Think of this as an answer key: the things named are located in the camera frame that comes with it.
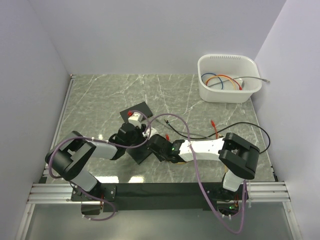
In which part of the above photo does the red ethernet cable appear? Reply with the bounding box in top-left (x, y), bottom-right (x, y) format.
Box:
top-left (164, 120), bottom-right (220, 141)

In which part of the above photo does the black network switch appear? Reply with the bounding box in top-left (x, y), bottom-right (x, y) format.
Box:
top-left (126, 145), bottom-right (153, 165)
top-left (119, 101), bottom-right (153, 123)

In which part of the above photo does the black ethernet cable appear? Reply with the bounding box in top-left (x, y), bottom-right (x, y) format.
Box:
top-left (163, 119), bottom-right (272, 155)

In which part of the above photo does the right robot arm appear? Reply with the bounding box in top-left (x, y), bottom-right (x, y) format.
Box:
top-left (146, 132), bottom-right (260, 200)

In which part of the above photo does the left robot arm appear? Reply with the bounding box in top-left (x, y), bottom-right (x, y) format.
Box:
top-left (45, 123), bottom-right (151, 201)

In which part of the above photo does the black base beam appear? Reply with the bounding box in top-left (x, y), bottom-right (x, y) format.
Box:
top-left (70, 182), bottom-right (238, 216)

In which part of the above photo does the white plastic bin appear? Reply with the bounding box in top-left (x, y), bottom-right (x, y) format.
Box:
top-left (197, 54), bottom-right (264, 103)

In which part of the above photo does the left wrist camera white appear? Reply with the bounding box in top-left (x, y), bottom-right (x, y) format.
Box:
top-left (127, 110), bottom-right (143, 126)

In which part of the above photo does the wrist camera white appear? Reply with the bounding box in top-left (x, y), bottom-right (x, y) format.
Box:
top-left (127, 110), bottom-right (143, 126)
top-left (142, 127), bottom-right (158, 139)

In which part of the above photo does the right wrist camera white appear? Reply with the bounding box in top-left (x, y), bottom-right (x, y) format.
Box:
top-left (142, 127), bottom-right (158, 139)

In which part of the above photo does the grey ethernet cable on table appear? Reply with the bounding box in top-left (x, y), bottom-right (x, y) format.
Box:
top-left (153, 117), bottom-right (213, 140)

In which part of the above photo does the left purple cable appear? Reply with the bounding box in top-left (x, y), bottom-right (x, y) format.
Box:
top-left (47, 109), bottom-right (152, 221)

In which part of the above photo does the blue cable in bin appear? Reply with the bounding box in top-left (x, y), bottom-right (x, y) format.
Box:
top-left (201, 72), bottom-right (225, 90)

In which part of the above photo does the orange cable in bin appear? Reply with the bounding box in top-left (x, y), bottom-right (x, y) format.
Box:
top-left (205, 74), bottom-right (242, 90)

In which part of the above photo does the red cable in bin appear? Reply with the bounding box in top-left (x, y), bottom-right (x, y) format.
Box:
top-left (217, 74), bottom-right (244, 90)

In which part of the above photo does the grey cable in bin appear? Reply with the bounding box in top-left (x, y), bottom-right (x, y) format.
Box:
top-left (208, 76), bottom-right (271, 88)

